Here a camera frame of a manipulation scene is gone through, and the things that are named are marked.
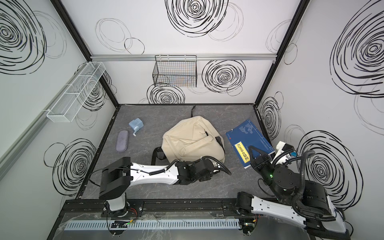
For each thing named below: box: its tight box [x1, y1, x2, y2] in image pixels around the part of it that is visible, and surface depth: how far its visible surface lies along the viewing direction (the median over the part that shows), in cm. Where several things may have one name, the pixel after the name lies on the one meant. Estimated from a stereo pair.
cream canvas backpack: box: [151, 106, 226, 166], surface depth 96 cm
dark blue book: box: [225, 118, 276, 169], surface depth 61 cm
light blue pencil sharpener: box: [128, 118, 144, 137], surface depth 105 cm
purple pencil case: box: [116, 130, 129, 152], surface depth 97 cm
